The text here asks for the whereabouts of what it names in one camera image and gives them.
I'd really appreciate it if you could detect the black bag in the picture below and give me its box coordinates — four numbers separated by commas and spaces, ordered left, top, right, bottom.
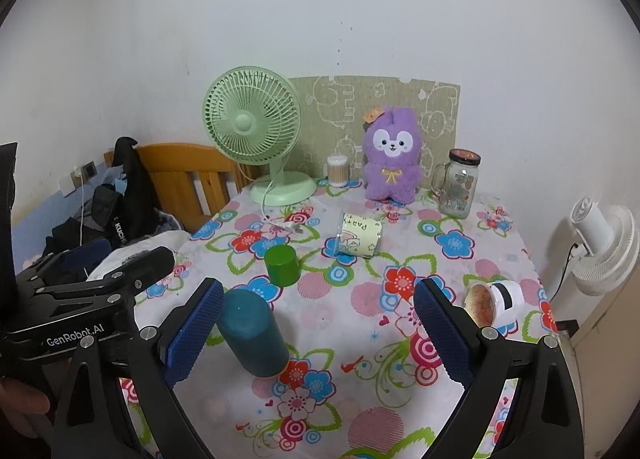
92, 136, 162, 246

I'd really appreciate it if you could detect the cotton swab jar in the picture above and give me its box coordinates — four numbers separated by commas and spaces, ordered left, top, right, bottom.
326, 154, 350, 188

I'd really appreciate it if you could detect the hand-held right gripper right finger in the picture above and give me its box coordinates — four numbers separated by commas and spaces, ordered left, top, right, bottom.
413, 279, 587, 459

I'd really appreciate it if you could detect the white fan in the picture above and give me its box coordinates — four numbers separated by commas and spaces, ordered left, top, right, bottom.
568, 196, 640, 298

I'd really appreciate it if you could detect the person's left hand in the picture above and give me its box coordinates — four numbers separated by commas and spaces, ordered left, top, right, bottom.
0, 378, 52, 438

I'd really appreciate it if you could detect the wooden bed headboard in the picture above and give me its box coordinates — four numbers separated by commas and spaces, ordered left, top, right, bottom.
103, 141, 257, 235

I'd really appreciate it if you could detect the glass mug jar with lid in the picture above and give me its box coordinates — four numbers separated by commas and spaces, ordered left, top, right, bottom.
430, 148, 482, 220

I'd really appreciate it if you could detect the white charger cable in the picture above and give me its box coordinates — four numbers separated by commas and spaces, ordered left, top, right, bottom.
71, 166, 88, 245

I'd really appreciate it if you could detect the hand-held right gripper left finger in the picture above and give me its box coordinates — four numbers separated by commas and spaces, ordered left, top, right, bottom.
50, 277, 226, 459

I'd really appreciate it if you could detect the white fan cable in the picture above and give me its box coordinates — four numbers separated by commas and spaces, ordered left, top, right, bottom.
262, 178, 302, 234

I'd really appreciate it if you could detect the green patterned board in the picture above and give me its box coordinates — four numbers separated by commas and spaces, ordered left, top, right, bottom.
287, 74, 461, 186

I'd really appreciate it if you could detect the small green cup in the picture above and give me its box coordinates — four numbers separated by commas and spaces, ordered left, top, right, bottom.
264, 245, 300, 288

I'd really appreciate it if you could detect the pile of clothes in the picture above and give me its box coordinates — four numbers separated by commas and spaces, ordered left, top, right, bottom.
42, 211, 193, 285

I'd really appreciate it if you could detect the floral tablecloth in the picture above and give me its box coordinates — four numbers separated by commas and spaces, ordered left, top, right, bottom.
117, 178, 562, 459

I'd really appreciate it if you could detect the green desk fan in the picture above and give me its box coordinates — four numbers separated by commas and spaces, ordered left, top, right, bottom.
202, 66, 319, 208

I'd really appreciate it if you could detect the dark teal cup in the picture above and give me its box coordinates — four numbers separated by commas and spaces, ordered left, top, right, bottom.
217, 288, 291, 378

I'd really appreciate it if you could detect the white cup with black band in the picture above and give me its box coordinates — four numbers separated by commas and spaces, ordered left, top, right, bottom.
462, 279, 525, 328

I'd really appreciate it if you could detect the purple plush rabbit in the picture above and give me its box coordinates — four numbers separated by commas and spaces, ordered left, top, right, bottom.
360, 106, 436, 204

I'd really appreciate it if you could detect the black power cable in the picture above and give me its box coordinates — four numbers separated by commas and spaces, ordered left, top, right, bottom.
546, 241, 577, 301

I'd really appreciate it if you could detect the yellow printed cup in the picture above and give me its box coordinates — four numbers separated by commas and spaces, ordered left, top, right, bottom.
322, 211, 385, 260

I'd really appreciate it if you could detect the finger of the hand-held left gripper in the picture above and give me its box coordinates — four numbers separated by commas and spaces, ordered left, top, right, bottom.
15, 246, 177, 311

